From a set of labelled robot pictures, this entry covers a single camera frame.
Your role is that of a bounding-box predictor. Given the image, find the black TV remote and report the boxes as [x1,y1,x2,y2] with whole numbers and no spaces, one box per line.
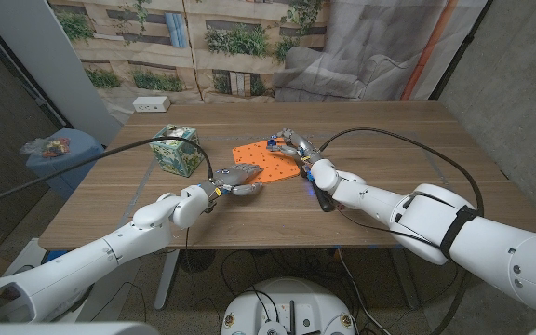
[309,179,337,213]

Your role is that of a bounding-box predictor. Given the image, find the floral tissue box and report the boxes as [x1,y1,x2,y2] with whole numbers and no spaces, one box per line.
[149,123,206,179]

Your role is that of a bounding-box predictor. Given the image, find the round black floor fan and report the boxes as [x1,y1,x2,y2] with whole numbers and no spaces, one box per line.
[178,249,217,275]

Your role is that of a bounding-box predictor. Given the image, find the blue round stool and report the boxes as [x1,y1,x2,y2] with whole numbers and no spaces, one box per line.
[24,127,105,201]

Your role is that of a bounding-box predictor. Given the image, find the white power strip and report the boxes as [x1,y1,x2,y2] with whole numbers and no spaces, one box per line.
[131,95,171,114]

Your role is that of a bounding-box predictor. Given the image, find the orange peg board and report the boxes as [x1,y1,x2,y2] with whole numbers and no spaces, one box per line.
[231,138,301,185]

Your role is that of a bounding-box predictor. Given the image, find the plastic bag colourful toys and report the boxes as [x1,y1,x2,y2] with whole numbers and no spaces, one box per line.
[19,136,72,158]

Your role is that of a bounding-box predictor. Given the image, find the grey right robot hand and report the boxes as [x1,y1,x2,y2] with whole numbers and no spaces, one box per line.
[266,127,325,171]

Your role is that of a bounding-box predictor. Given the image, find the black backdrop stand pole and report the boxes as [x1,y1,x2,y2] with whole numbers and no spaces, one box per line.
[428,0,495,101]

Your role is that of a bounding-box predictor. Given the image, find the white floor cable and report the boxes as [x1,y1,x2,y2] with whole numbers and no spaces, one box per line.
[336,248,381,335]

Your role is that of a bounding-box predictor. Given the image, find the grey table leg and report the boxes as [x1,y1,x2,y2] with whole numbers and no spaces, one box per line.
[154,249,181,312]
[391,258,421,311]

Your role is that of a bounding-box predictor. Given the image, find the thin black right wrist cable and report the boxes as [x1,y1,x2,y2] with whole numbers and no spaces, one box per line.
[335,207,444,250]

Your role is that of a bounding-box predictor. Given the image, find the white robot head rim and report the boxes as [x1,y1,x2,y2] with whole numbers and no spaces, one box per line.
[0,320,160,335]

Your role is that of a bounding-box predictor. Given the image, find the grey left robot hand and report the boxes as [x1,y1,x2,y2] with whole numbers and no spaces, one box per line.
[197,162,265,206]

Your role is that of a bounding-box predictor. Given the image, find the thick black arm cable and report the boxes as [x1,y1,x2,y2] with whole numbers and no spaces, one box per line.
[0,136,215,213]
[317,126,486,218]

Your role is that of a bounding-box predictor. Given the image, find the printed fabric backdrop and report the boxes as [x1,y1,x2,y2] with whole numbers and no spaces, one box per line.
[47,0,489,125]

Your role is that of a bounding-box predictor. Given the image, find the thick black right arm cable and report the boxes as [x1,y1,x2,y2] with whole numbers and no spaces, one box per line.
[317,126,486,218]

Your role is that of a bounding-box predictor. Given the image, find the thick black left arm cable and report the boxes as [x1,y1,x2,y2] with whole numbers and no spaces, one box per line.
[0,136,215,213]

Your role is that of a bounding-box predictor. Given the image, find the white wall panel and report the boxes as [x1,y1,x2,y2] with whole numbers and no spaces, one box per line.
[0,0,123,145]

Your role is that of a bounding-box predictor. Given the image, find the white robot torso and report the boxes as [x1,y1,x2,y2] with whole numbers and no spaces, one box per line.
[220,276,356,335]

